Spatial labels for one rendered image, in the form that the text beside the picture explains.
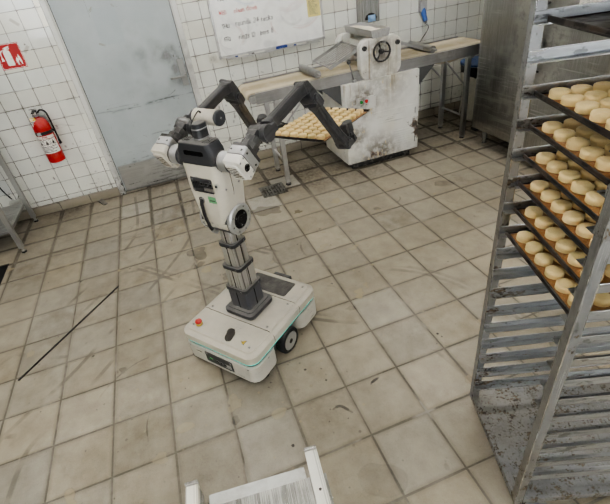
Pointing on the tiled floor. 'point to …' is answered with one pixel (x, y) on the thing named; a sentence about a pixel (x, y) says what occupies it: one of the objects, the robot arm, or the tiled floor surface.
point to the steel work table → (7, 219)
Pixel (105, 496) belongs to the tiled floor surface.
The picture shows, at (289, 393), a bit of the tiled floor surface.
